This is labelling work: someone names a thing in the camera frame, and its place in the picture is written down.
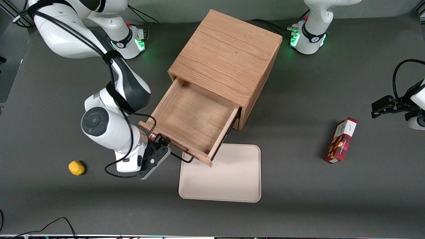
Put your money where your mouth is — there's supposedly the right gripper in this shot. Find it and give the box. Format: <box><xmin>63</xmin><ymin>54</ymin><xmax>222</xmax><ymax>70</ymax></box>
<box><xmin>114</xmin><ymin>131</ymin><xmax>172</xmax><ymax>174</ymax></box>

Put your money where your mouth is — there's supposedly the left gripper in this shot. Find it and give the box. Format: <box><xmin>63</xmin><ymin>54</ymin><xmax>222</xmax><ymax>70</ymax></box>
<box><xmin>371</xmin><ymin>79</ymin><xmax>425</xmax><ymax>119</ymax></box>

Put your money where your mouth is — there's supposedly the wooden drawer with black handle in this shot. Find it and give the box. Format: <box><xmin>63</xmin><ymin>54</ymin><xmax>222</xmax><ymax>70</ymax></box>
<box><xmin>138</xmin><ymin>77</ymin><xmax>241</xmax><ymax>167</ymax></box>

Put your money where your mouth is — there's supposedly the wooden drawer cabinet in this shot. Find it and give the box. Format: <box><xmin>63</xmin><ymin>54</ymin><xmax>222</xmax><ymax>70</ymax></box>
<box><xmin>168</xmin><ymin>9</ymin><xmax>284</xmax><ymax>131</ymax></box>

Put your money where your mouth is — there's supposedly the red cookie box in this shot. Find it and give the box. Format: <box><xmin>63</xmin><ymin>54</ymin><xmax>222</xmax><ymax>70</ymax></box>
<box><xmin>324</xmin><ymin>117</ymin><xmax>358</xmax><ymax>164</ymax></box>

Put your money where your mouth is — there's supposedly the beige plastic tray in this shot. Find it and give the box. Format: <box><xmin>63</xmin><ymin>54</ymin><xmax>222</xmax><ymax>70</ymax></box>
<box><xmin>178</xmin><ymin>143</ymin><xmax>262</xmax><ymax>203</ymax></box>

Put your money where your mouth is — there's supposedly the yellow lemon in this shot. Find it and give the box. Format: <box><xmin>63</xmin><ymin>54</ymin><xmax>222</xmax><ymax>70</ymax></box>
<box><xmin>68</xmin><ymin>161</ymin><xmax>85</xmax><ymax>176</ymax></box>

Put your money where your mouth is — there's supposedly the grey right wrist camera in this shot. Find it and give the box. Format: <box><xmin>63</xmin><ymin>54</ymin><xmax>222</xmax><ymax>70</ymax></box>
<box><xmin>138</xmin><ymin>145</ymin><xmax>172</xmax><ymax>181</ymax></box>

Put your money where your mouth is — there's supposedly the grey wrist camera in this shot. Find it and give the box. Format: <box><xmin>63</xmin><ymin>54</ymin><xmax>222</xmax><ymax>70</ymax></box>
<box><xmin>138</xmin><ymin>145</ymin><xmax>172</xmax><ymax>181</ymax></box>
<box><xmin>407</xmin><ymin>115</ymin><xmax>425</xmax><ymax>130</ymax></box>

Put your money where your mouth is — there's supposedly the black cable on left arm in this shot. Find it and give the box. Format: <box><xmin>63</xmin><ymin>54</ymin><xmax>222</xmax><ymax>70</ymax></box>
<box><xmin>392</xmin><ymin>59</ymin><xmax>425</xmax><ymax>101</ymax></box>

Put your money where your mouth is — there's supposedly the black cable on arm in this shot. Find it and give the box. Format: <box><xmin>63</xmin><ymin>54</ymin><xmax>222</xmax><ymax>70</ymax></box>
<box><xmin>13</xmin><ymin>8</ymin><xmax>157</xmax><ymax>179</ymax></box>
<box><xmin>392</xmin><ymin>59</ymin><xmax>425</xmax><ymax>101</ymax></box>

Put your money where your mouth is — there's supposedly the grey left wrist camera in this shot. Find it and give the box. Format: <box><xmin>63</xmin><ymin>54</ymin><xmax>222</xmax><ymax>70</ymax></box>
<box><xmin>407</xmin><ymin>115</ymin><xmax>425</xmax><ymax>130</ymax></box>

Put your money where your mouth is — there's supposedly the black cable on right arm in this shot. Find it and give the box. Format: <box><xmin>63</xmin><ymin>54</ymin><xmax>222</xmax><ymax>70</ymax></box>
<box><xmin>13</xmin><ymin>8</ymin><xmax>157</xmax><ymax>179</ymax></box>

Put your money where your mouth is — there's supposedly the black cable at table edge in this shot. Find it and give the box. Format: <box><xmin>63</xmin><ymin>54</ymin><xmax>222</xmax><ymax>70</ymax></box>
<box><xmin>0</xmin><ymin>209</ymin><xmax>79</xmax><ymax>239</ymax></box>

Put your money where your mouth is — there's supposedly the black right arm base cable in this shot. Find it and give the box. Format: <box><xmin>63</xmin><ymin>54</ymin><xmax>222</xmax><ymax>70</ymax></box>
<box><xmin>126</xmin><ymin>5</ymin><xmax>161</xmax><ymax>42</ymax></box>

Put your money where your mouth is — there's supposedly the black arm base cable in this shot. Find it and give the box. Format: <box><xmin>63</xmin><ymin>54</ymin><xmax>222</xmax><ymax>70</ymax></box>
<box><xmin>126</xmin><ymin>5</ymin><xmax>161</xmax><ymax>42</ymax></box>
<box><xmin>249</xmin><ymin>10</ymin><xmax>311</xmax><ymax>34</ymax></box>

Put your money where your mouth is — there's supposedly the black left arm base cable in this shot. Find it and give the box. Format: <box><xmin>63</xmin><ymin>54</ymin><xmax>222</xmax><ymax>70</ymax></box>
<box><xmin>249</xmin><ymin>10</ymin><xmax>311</xmax><ymax>34</ymax></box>

